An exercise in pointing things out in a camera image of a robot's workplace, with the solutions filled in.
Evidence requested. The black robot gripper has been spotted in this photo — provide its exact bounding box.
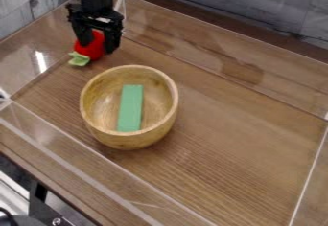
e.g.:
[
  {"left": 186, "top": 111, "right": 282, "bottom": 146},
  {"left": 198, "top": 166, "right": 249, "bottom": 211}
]
[{"left": 66, "top": 4, "right": 124, "bottom": 54}]

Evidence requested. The red plush strawberry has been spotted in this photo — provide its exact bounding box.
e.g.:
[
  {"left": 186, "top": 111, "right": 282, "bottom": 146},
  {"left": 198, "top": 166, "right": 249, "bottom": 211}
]
[{"left": 68, "top": 31, "right": 104, "bottom": 67}]

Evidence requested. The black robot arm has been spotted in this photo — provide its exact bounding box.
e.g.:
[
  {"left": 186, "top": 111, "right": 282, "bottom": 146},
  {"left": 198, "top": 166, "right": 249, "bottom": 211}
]
[{"left": 66, "top": 0, "right": 124, "bottom": 54}]

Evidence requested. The green rectangular block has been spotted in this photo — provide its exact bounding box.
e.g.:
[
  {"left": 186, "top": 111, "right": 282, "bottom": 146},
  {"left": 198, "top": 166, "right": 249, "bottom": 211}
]
[{"left": 116, "top": 85, "right": 143, "bottom": 132}]

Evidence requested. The wooden bowl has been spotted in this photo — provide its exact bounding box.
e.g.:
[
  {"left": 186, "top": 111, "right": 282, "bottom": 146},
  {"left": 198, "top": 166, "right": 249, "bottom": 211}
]
[{"left": 79, "top": 65, "right": 179, "bottom": 150}]

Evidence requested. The black metal table leg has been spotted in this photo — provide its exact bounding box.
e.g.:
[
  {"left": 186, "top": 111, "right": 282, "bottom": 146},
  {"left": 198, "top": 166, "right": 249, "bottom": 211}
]
[{"left": 27, "top": 180, "right": 87, "bottom": 226}]

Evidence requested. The clear acrylic corner bracket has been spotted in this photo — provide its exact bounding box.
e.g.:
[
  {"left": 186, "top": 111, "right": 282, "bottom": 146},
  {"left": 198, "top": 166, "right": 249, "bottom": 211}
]
[{"left": 112, "top": 0, "right": 127, "bottom": 17}]

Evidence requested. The black cable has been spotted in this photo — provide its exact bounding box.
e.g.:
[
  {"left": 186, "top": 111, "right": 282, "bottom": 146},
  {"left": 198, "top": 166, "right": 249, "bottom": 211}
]
[{"left": 0, "top": 206, "right": 20, "bottom": 226}]

